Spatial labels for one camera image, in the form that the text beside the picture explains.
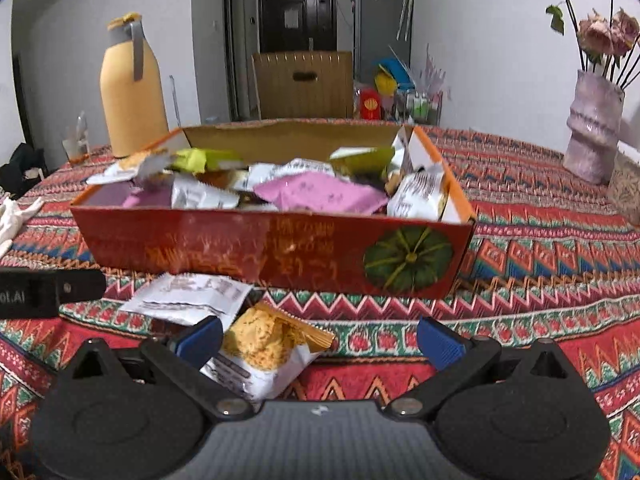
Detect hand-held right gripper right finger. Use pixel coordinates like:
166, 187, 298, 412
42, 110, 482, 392
390, 317, 576, 422

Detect pink snack packet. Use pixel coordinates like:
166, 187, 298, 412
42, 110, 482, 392
252, 171, 390, 215

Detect red gift box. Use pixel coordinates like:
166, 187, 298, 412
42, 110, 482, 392
360, 89, 383, 121

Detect wooden chair back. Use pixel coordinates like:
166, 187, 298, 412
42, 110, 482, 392
251, 51, 356, 121

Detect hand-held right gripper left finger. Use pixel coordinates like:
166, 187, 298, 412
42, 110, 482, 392
64, 316, 253, 422

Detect yellow thermos bottle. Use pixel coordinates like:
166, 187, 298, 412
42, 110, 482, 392
99, 12, 170, 158

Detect pink ceramic vase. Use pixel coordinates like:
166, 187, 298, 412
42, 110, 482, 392
562, 69, 626, 185

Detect white mop pole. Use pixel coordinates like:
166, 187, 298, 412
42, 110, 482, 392
169, 75, 182, 127

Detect red pumpkin print cardboard box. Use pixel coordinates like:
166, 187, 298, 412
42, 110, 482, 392
70, 119, 477, 298

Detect woven basket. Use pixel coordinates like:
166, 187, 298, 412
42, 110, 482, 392
606, 142, 640, 228

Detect white biscuit picture snack packet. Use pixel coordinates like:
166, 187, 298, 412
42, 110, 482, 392
200, 301, 337, 403

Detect black clothes pile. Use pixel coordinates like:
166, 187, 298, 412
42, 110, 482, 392
0, 142, 51, 196

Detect pale decorative grass stems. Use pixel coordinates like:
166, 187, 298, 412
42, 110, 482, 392
420, 45, 448, 93

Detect metal storage cart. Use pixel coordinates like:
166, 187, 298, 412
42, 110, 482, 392
392, 89, 445, 126

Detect dark door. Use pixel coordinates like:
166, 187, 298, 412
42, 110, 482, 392
257, 0, 338, 53

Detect grey refrigerator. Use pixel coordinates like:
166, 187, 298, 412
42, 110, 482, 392
353, 0, 416, 83

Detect dried pink roses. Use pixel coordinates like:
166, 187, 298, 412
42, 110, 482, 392
527, 0, 640, 92

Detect blue plastic dustpan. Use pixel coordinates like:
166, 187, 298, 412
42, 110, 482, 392
376, 59, 413, 83

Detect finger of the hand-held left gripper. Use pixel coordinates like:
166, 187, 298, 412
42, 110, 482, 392
35, 270, 107, 318

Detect white umbrella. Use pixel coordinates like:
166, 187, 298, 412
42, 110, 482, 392
396, 0, 415, 41

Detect white cloth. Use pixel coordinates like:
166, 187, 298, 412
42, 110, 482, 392
0, 196, 45, 258

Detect pile of snack packets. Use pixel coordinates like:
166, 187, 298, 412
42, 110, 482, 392
87, 145, 447, 222

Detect glass cup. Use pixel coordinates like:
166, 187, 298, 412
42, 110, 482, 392
61, 112, 92, 163

